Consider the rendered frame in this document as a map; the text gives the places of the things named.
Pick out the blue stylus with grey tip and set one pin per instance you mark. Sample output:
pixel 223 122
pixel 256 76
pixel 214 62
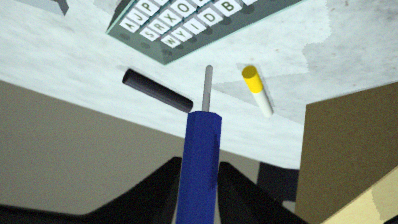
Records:
pixel 199 172

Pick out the white and yellow cylinder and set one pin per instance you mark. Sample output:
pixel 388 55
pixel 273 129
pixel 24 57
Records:
pixel 253 81

